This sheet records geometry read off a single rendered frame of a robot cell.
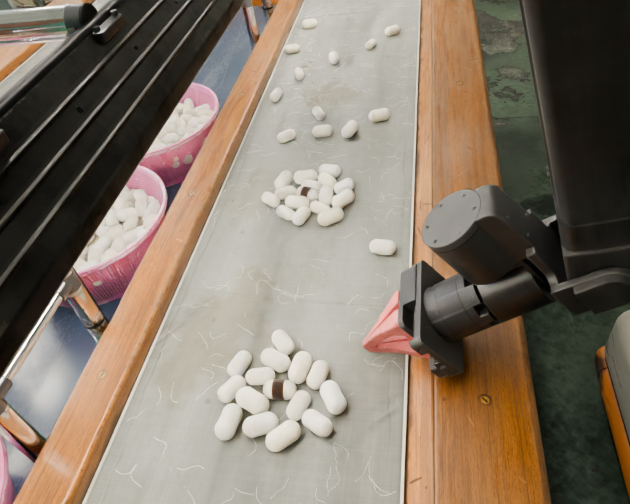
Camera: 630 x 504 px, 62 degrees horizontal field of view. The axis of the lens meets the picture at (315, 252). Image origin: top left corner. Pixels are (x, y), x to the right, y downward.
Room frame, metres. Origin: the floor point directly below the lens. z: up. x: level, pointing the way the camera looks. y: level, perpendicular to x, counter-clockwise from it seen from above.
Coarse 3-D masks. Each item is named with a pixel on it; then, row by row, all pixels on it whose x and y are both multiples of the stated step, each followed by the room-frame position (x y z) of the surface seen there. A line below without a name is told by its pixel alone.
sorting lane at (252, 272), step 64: (320, 0) 1.43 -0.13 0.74; (384, 0) 1.35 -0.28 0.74; (320, 64) 1.06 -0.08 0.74; (384, 64) 1.01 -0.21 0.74; (256, 128) 0.85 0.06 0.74; (384, 128) 0.78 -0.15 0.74; (256, 192) 0.66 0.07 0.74; (384, 192) 0.61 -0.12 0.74; (192, 256) 0.54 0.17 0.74; (256, 256) 0.52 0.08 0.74; (320, 256) 0.50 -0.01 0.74; (384, 256) 0.48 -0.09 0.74; (192, 320) 0.43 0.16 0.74; (256, 320) 0.41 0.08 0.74; (320, 320) 0.39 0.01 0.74; (192, 384) 0.34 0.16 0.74; (384, 384) 0.29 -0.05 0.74; (128, 448) 0.28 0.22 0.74; (192, 448) 0.26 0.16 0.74; (256, 448) 0.25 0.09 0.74; (320, 448) 0.24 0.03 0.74; (384, 448) 0.23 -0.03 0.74
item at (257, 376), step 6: (252, 372) 0.33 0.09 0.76; (258, 372) 0.33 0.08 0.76; (264, 372) 0.32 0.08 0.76; (270, 372) 0.32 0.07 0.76; (246, 378) 0.32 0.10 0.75; (252, 378) 0.32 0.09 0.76; (258, 378) 0.32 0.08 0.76; (264, 378) 0.32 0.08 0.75; (270, 378) 0.32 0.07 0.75; (252, 384) 0.32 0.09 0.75; (258, 384) 0.32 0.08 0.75
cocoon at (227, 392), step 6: (234, 378) 0.32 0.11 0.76; (240, 378) 0.32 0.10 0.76; (228, 384) 0.32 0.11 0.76; (234, 384) 0.32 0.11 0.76; (240, 384) 0.32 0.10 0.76; (222, 390) 0.31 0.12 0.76; (228, 390) 0.31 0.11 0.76; (234, 390) 0.31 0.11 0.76; (222, 396) 0.31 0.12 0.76; (228, 396) 0.31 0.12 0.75; (234, 396) 0.31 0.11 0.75
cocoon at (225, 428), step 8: (224, 408) 0.29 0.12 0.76; (232, 408) 0.29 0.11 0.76; (240, 408) 0.29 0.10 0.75; (224, 416) 0.28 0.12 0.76; (232, 416) 0.28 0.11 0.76; (240, 416) 0.28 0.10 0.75; (216, 424) 0.27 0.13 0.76; (224, 424) 0.27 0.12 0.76; (232, 424) 0.27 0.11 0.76; (216, 432) 0.27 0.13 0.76; (224, 432) 0.26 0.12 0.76; (232, 432) 0.27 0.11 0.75
